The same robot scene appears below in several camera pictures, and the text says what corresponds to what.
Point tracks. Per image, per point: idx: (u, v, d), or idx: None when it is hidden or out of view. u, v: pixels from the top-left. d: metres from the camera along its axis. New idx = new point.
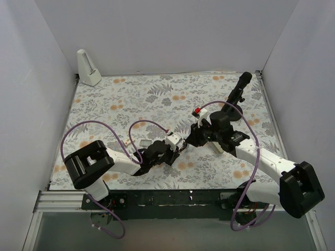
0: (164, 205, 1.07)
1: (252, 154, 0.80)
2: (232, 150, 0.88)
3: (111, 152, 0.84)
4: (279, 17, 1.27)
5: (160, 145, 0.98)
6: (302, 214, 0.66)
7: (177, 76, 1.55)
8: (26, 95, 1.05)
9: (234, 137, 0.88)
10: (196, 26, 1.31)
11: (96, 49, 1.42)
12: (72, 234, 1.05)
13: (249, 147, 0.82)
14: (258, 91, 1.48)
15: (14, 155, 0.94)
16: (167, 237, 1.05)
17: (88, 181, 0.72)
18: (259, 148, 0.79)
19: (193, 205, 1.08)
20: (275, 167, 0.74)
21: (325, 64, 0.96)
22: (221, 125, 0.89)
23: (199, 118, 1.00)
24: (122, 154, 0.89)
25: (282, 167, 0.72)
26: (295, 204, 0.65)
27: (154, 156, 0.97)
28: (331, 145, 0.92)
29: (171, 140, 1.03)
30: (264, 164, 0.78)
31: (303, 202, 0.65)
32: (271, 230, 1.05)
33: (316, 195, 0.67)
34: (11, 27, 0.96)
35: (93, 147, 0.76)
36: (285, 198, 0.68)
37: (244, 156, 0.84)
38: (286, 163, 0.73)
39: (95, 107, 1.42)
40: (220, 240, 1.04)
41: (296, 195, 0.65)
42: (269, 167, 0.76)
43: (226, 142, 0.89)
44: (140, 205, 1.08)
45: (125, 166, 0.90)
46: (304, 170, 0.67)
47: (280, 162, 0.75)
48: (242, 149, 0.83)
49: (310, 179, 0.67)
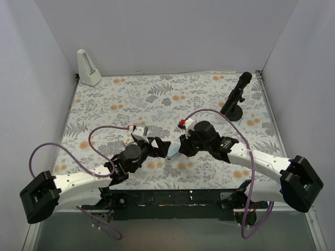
0: (165, 205, 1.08)
1: (247, 158, 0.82)
2: (224, 157, 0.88)
3: (63, 178, 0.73)
4: (279, 16, 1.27)
5: (134, 149, 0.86)
6: (308, 206, 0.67)
7: (177, 76, 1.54)
8: (26, 96, 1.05)
9: (223, 143, 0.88)
10: (196, 26, 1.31)
11: (96, 49, 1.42)
12: (73, 234, 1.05)
13: (241, 151, 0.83)
14: (258, 91, 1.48)
15: (13, 155, 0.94)
16: (168, 237, 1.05)
17: (40, 216, 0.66)
18: (251, 150, 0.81)
19: (193, 205, 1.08)
20: (271, 167, 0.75)
21: (325, 63, 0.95)
22: (208, 134, 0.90)
23: (186, 130, 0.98)
24: (82, 174, 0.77)
25: (279, 166, 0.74)
26: (299, 200, 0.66)
27: (129, 162, 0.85)
28: (331, 145, 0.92)
29: (137, 134, 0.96)
30: (260, 166, 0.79)
31: (306, 196, 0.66)
32: (271, 230, 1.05)
33: (316, 185, 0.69)
34: (11, 28, 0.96)
35: (40, 180, 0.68)
36: (289, 196, 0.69)
37: (237, 161, 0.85)
38: (281, 160, 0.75)
39: (95, 107, 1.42)
40: (220, 239, 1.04)
41: (300, 192, 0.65)
42: (265, 168, 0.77)
43: (216, 151, 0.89)
44: (140, 205, 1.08)
45: (89, 184, 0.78)
46: (300, 164, 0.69)
47: (275, 161, 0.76)
48: (235, 154, 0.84)
49: (308, 172, 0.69)
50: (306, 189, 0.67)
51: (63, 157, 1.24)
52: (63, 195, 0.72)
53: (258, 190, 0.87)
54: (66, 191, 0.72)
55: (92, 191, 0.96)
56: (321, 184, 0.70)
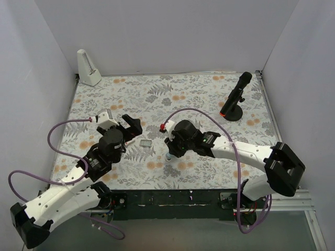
0: (165, 205, 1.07)
1: (230, 150, 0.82)
2: (209, 152, 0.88)
3: (35, 203, 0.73)
4: (279, 16, 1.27)
5: (114, 134, 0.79)
6: (294, 191, 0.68)
7: (177, 76, 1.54)
8: (26, 96, 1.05)
9: (206, 139, 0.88)
10: (196, 26, 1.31)
11: (96, 49, 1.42)
12: (73, 234, 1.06)
13: (224, 144, 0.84)
14: (258, 91, 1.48)
15: (13, 154, 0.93)
16: (168, 237, 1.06)
17: (36, 238, 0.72)
18: (233, 143, 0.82)
19: (193, 205, 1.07)
20: (255, 156, 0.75)
21: (325, 63, 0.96)
22: (189, 132, 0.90)
23: (168, 133, 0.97)
24: (53, 191, 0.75)
25: (261, 155, 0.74)
26: (286, 185, 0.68)
27: (111, 149, 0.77)
28: (331, 145, 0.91)
29: (103, 121, 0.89)
30: (244, 157, 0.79)
31: (291, 181, 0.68)
32: (271, 230, 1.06)
33: (299, 168, 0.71)
34: (11, 28, 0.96)
35: (12, 215, 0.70)
36: (276, 183, 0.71)
37: (221, 154, 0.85)
38: (264, 149, 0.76)
39: (95, 107, 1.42)
40: (220, 239, 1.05)
41: (284, 177, 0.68)
42: (249, 158, 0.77)
43: (200, 147, 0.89)
44: (140, 205, 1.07)
45: (66, 194, 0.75)
46: (281, 150, 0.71)
47: (258, 150, 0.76)
48: (218, 148, 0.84)
49: (289, 157, 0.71)
50: (290, 173, 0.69)
51: (64, 157, 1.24)
52: (45, 217, 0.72)
53: (255, 185, 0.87)
54: (43, 214, 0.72)
55: (89, 195, 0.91)
56: (304, 166, 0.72)
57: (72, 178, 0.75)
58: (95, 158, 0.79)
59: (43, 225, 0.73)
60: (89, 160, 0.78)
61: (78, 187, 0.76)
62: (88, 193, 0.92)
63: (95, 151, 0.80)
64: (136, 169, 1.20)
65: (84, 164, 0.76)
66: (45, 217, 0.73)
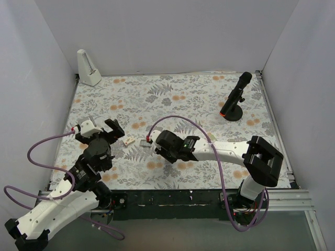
0: (165, 205, 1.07)
1: (210, 151, 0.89)
2: (191, 156, 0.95)
3: (26, 219, 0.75)
4: (279, 16, 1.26)
5: (99, 144, 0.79)
6: (276, 181, 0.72)
7: (177, 76, 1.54)
8: (26, 96, 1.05)
9: (187, 144, 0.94)
10: (196, 26, 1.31)
11: (96, 49, 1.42)
12: (73, 234, 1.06)
13: (203, 146, 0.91)
14: (258, 91, 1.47)
15: (14, 154, 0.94)
16: (168, 237, 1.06)
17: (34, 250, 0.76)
18: (213, 143, 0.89)
19: (193, 205, 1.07)
20: (233, 153, 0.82)
21: (325, 63, 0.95)
22: (169, 141, 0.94)
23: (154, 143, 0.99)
24: (42, 206, 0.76)
25: (238, 151, 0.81)
26: (267, 177, 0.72)
27: (97, 159, 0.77)
28: (331, 145, 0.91)
29: (87, 130, 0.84)
30: (224, 155, 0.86)
31: (272, 172, 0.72)
32: (270, 230, 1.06)
33: (276, 158, 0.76)
34: (11, 28, 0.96)
35: (7, 230, 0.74)
36: (256, 176, 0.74)
37: (203, 156, 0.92)
38: (241, 145, 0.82)
39: (95, 107, 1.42)
40: (220, 239, 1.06)
41: (265, 170, 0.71)
42: (229, 156, 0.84)
43: (182, 153, 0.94)
44: (140, 205, 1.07)
45: (55, 208, 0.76)
46: (258, 144, 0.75)
47: (236, 147, 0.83)
48: (199, 151, 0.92)
49: (266, 149, 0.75)
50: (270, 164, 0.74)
51: (63, 157, 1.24)
52: (37, 232, 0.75)
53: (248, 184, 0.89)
54: (35, 229, 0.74)
55: (87, 198, 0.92)
56: (281, 156, 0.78)
57: (60, 191, 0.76)
58: (82, 169, 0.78)
59: (37, 238, 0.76)
60: (77, 172, 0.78)
61: (68, 199, 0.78)
62: (86, 196, 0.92)
63: (82, 161, 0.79)
64: (136, 169, 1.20)
65: (70, 178, 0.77)
66: (38, 231, 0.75)
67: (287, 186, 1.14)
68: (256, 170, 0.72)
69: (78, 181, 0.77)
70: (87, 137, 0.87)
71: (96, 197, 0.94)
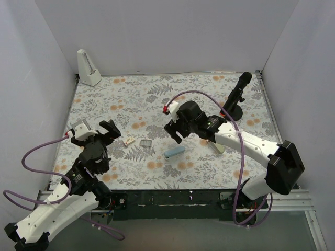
0: (165, 205, 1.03)
1: (235, 139, 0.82)
2: (210, 136, 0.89)
3: (24, 223, 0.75)
4: (279, 16, 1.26)
5: (95, 147, 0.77)
6: (289, 190, 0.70)
7: (177, 76, 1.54)
8: (26, 96, 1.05)
9: (211, 123, 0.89)
10: (196, 26, 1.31)
11: (96, 49, 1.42)
12: (73, 234, 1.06)
13: (229, 132, 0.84)
14: (258, 91, 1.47)
15: (14, 154, 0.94)
16: (168, 237, 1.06)
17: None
18: (239, 133, 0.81)
19: (193, 205, 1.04)
20: (259, 150, 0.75)
21: (325, 63, 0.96)
22: (192, 113, 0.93)
23: (172, 114, 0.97)
24: (41, 209, 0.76)
25: (267, 150, 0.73)
26: (282, 183, 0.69)
27: (91, 163, 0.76)
28: (331, 145, 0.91)
29: (81, 134, 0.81)
30: (248, 148, 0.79)
31: (289, 180, 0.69)
32: (270, 230, 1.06)
33: (298, 169, 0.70)
34: (11, 27, 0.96)
35: (7, 234, 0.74)
36: (272, 180, 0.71)
37: (224, 141, 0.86)
38: (270, 145, 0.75)
39: (95, 107, 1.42)
40: (220, 239, 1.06)
41: (283, 176, 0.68)
42: (254, 151, 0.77)
43: (203, 129, 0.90)
44: (140, 205, 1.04)
45: (53, 212, 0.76)
46: (288, 150, 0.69)
47: (264, 144, 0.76)
48: (223, 135, 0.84)
49: (293, 157, 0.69)
50: (290, 173, 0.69)
51: (63, 157, 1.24)
52: (37, 235, 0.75)
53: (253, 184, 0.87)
54: (34, 232, 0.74)
55: (86, 200, 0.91)
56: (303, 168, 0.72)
57: (57, 195, 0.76)
58: (78, 173, 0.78)
59: (37, 240, 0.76)
60: (73, 176, 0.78)
61: (66, 203, 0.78)
62: (86, 197, 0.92)
63: (79, 164, 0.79)
64: (136, 169, 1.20)
65: (67, 182, 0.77)
66: (37, 235, 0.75)
67: None
68: (276, 173, 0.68)
69: (74, 184, 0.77)
70: (82, 140, 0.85)
71: (96, 197, 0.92)
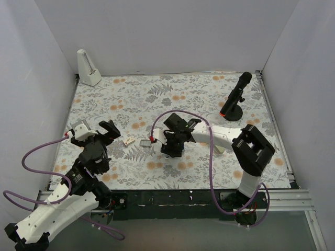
0: (165, 205, 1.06)
1: (207, 134, 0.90)
2: (189, 137, 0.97)
3: (24, 224, 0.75)
4: (279, 16, 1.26)
5: (94, 148, 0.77)
6: (260, 170, 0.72)
7: (177, 76, 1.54)
8: (26, 96, 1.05)
9: (188, 124, 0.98)
10: (196, 26, 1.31)
11: (96, 49, 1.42)
12: (73, 234, 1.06)
13: (202, 128, 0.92)
14: (258, 91, 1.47)
15: (14, 154, 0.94)
16: (168, 237, 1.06)
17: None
18: (210, 126, 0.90)
19: (193, 205, 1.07)
20: (226, 137, 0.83)
21: (325, 63, 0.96)
22: (172, 121, 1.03)
23: (160, 140, 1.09)
24: (41, 209, 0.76)
25: (232, 135, 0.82)
26: (253, 164, 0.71)
27: (91, 163, 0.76)
28: (331, 145, 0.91)
29: (80, 134, 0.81)
30: (218, 138, 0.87)
31: (259, 160, 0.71)
32: (271, 230, 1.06)
33: (267, 150, 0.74)
34: (11, 28, 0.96)
35: (8, 234, 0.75)
36: (243, 162, 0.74)
37: (200, 137, 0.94)
38: (234, 131, 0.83)
39: (95, 107, 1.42)
40: (220, 239, 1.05)
41: (250, 156, 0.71)
42: (222, 139, 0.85)
43: (182, 132, 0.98)
44: (140, 205, 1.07)
45: (53, 212, 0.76)
46: (250, 132, 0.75)
47: (230, 132, 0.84)
48: (197, 132, 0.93)
49: (257, 138, 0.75)
50: (258, 154, 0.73)
51: (63, 157, 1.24)
52: (37, 235, 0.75)
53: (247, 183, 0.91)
54: (34, 232, 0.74)
55: (86, 200, 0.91)
56: (273, 149, 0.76)
57: (57, 196, 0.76)
58: (78, 173, 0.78)
59: (37, 240, 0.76)
60: (73, 176, 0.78)
61: (66, 203, 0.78)
62: (86, 197, 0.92)
63: (79, 164, 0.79)
64: (136, 169, 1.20)
65: (67, 182, 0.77)
66: (37, 235, 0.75)
67: (287, 186, 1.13)
68: (243, 155, 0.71)
69: (74, 184, 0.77)
70: (82, 140, 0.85)
71: (96, 197, 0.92)
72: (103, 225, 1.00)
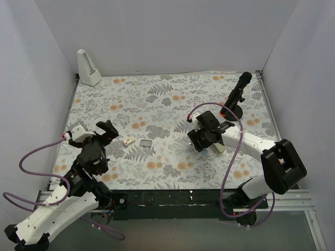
0: (165, 205, 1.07)
1: (237, 138, 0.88)
2: (219, 139, 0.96)
3: (24, 225, 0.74)
4: (279, 16, 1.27)
5: (92, 149, 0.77)
6: (285, 189, 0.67)
7: (177, 76, 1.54)
8: (26, 96, 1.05)
9: (221, 126, 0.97)
10: (196, 26, 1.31)
11: (96, 49, 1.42)
12: (73, 233, 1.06)
13: (234, 133, 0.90)
14: (258, 91, 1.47)
15: (14, 154, 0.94)
16: (168, 237, 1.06)
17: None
18: (243, 132, 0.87)
19: (193, 205, 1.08)
20: (257, 147, 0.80)
21: (325, 63, 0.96)
22: (205, 119, 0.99)
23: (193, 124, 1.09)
24: (40, 212, 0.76)
25: (263, 145, 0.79)
26: (277, 180, 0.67)
27: (89, 164, 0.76)
28: (331, 145, 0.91)
29: (78, 136, 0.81)
30: (248, 146, 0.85)
31: (285, 178, 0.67)
32: (270, 230, 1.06)
33: (298, 170, 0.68)
34: (12, 29, 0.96)
35: (8, 236, 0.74)
36: (268, 177, 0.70)
37: (229, 141, 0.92)
38: (267, 142, 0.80)
39: (95, 107, 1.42)
40: (220, 239, 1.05)
41: (277, 171, 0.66)
42: (252, 147, 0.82)
43: (213, 132, 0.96)
44: (140, 205, 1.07)
45: (53, 214, 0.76)
46: (284, 147, 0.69)
47: (261, 141, 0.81)
48: (228, 135, 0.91)
49: (290, 155, 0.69)
50: (287, 172, 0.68)
51: (63, 157, 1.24)
52: (37, 237, 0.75)
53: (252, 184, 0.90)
54: (34, 234, 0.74)
55: (86, 200, 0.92)
56: (305, 172, 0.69)
57: (56, 197, 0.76)
58: (77, 174, 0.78)
59: (37, 242, 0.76)
60: (71, 177, 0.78)
61: (65, 204, 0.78)
62: (86, 197, 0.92)
63: (78, 166, 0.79)
64: (136, 169, 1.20)
65: (65, 184, 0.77)
66: (37, 236, 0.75)
67: None
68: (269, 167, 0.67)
69: (73, 186, 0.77)
70: (80, 141, 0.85)
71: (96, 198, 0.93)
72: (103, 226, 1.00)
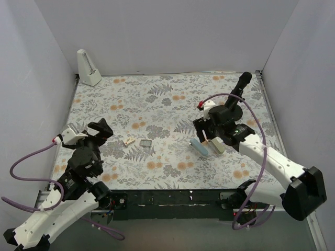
0: (165, 205, 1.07)
1: (259, 153, 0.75)
2: (234, 144, 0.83)
3: (22, 229, 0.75)
4: (279, 16, 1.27)
5: (84, 153, 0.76)
6: (303, 216, 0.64)
7: (177, 76, 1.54)
8: (26, 96, 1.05)
9: (238, 130, 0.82)
10: (196, 27, 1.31)
11: (96, 49, 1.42)
12: (73, 233, 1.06)
13: (255, 144, 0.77)
14: (258, 91, 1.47)
15: (14, 153, 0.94)
16: (167, 237, 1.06)
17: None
18: (266, 147, 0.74)
19: (193, 205, 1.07)
20: (282, 170, 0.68)
21: (325, 63, 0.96)
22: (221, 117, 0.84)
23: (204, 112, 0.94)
24: (35, 216, 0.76)
25: (290, 171, 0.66)
26: (299, 210, 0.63)
27: (81, 169, 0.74)
28: (331, 145, 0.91)
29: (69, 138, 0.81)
30: (271, 166, 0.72)
31: (306, 208, 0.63)
32: (270, 231, 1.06)
33: (320, 199, 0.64)
34: (12, 29, 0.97)
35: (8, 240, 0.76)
36: (289, 203, 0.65)
37: (247, 151, 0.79)
38: (295, 166, 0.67)
39: (95, 107, 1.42)
40: (220, 239, 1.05)
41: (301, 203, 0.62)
42: (276, 170, 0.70)
43: (229, 135, 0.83)
44: (140, 205, 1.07)
45: (49, 217, 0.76)
46: (313, 177, 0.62)
47: (289, 164, 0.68)
48: (247, 146, 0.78)
49: (316, 185, 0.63)
50: (309, 201, 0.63)
51: (63, 157, 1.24)
52: (35, 240, 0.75)
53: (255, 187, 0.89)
54: (31, 238, 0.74)
55: (86, 201, 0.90)
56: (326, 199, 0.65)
57: (51, 202, 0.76)
58: (70, 178, 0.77)
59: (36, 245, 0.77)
60: (66, 181, 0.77)
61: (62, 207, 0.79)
62: (86, 198, 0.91)
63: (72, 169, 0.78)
64: (136, 169, 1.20)
65: (59, 188, 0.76)
66: (36, 239, 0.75)
67: None
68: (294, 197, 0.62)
69: (67, 190, 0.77)
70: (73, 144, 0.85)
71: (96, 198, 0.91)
72: (105, 227, 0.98)
